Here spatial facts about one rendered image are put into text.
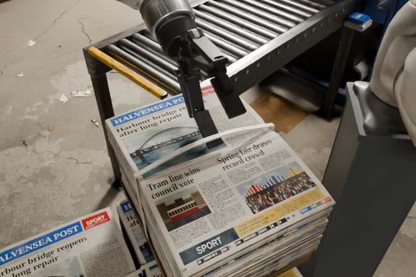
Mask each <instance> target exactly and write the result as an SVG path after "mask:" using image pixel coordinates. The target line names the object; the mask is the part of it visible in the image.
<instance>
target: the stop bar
mask: <svg viewBox="0 0 416 277"><path fill-rule="evenodd" d="M87 52H88V53H89V54H91V55H92V56H93V57H95V58H97V59H98V60H100V61H101V62H103V63H105V64H106V65H108V66H109V67H111V68H112V69H114V70H115V71H117V72H119V73H120V74H121V75H123V76H125V77H126V78H128V79H129V80H131V81H133V82H134V83H136V84H137V85H138V86H140V87H142V88H143V89H145V90H147V91H148V92H149V93H151V94H153V95H154V96H156V97H157V98H159V99H161V100H163V99H165V98H166V97H167V96H168V93H167V92H166V91H165V90H162V89H161V88H160V87H158V86H156V85H155V84H153V83H152V82H150V81H148V80H147V79H145V78H143V77H142V76H140V75H139V74H137V73H135V72H134V71H132V70H131V69H129V68H127V67H126V66H124V65H122V64H121V63H119V62H118V61H116V60H114V59H113V58H111V57H109V56H108V55H106V54H105V53H103V52H101V51H100V50H98V49H97V48H95V47H93V46H92V47H90V48H87Z"/></svg>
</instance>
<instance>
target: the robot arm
mask: <svg viewBox="0 0 416 277"><path fill-rule="evenodd" d="M115 1H119V2H122V3H123V4H125V5H127V6H129V7H131V8H132V9H134V10H138V11H139V12H140V14H141V17H142V19H143V21H144V22H145V24H146V26H147V28H148V30H149V32H150V35H151V37H152V38H153V39H155V40H157V41H158V42H159V45H160V47H161V49H162V51H163V53H164V55H166V56H168V57H169V58H175V59H176V60H177V65H178V69H175V75H176V77H177V79H178V81H179V85H180V88H181V92H182V94H183V98H184V102H185V105H186V109H187V111H188V116H189V117H190V118H194V119H195V121H196V124H197V126H198V128H199V130H200V132H201V134H202V137H203V138H206V137H209V136H211V135H215V134H218V133H219V132H218V130H217V128H216V126H215V124H214V122H213V120H212V117H211V115H210V113H209V110H207V109H205V107H204V101H203V97H202V92H201V86H200V82H199V81H200V79H201V73H200V71H201V70H202V71H203V72H205V73H206V74H207V76H208V77H209V78H208V79H210V83H211V85H212V87H213V89H214V91H215V93H216V95H217V97H218V99H219V101H220V103H221V105H222V107H223V108H224V110H225V112H226V114H227V116H228V118H229V119H232V118H234V117H237V116H240V115H242V114H245V113H246V112H247V110H246V108H245V106H244V105H243V103H242V101H241V99H240V97H239V95H238V93H237V92H236V90H235V87H234V86H233V84H232V81H231V80H230V78H229V76H228V74H227V68H226V67H225V65H226V64H228V58H227V57H226V55H224V53H222V52H221V51H220V50H219V49H218V48H217V47H216V46H215V45H214V44H213V43H212V42H211V41H210V40H209V39H208V38H207V37H206V36H205V35H204V33H203V32H202V30H201V28H197V26H196V24H195V18H196V16H195V14H194V12H193V10H192V8H191V6H190V4H189V2H188V0H115ZM352 88H353V90H354V92H355V93H356V94H357V97H358V101H359V104H360V108H361V111H362V115H363V119H364V123H363V128H364V129H365V130H366V131H367V132H371V133H376V132H395V133H403V134H409V136H410V138H411V140H412V141H413V143H414V145H415V147H416V0H410V1H408V2H407V3H406V4H405V5H404V6H403V7H402V8H401V9H400V10H399V11H398V12H397V14H396V15H395V16H394V17H393V19H392V20H391V22H390V23H389V25H388V27H387V30H386V32H385V34H384V36H383V39H382V42H381V45H380V47H379V50H378V53H377V56H376V60H375V64H374V67H373V73H372V76H371V80H370V82H364V81H356V82H354V83H353V87H352Z"/></svg>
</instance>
